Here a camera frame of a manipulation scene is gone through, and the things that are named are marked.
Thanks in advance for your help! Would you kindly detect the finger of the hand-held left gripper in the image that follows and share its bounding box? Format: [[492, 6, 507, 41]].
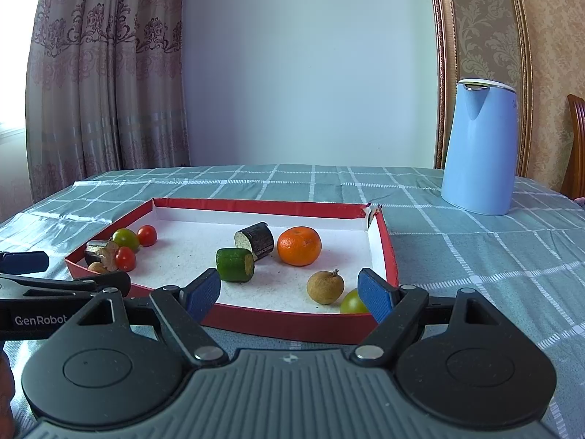
[[0, 271, 132, 300], [0, 251, 50, 275]]

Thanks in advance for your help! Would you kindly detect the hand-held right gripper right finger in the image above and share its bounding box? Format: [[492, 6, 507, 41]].
[[350, 267, 499, 362]]

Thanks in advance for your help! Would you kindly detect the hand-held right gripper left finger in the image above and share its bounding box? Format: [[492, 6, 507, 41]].
[[78, 267, 229, 367]]

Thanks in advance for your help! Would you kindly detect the green tomato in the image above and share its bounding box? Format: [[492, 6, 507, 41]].
[[112, 228, 140, 253], [340, 288, 370, 315]]

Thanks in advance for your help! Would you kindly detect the dark eggplant piece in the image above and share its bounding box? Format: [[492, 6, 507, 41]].
[[84, 240, 115, 266], [234, 222, 275, 262]]

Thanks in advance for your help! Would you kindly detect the red cardboard box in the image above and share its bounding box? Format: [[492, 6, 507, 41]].
[[64, 198, 399, 345]]

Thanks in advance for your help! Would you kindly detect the green cucumber piece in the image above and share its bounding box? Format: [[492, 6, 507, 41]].
[[216, 248, 255, 283]]

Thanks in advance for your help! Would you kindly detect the beige ginger piece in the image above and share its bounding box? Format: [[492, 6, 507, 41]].
[[101, 242, 121, 272]]

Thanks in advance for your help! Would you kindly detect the orange mandarin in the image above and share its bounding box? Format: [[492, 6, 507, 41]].
[[277, 226, 322, 267]]

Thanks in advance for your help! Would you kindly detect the green checked tablecloth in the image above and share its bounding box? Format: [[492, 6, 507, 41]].
[[0, 164, 585, 439]]

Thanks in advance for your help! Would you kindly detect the light blue kettle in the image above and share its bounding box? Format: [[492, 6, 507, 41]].
[[441, 79, 517, 217]]

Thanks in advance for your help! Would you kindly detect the pink patterned curtain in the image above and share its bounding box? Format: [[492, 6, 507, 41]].
[[25, 0, 192, 203]]

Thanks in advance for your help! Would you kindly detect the brown wooden chair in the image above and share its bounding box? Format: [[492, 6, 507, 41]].
[[560, 94, 585, 200]]

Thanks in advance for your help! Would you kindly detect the gold wall moulding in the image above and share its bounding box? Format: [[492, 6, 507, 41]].
[[427, 0, 533, 177]]

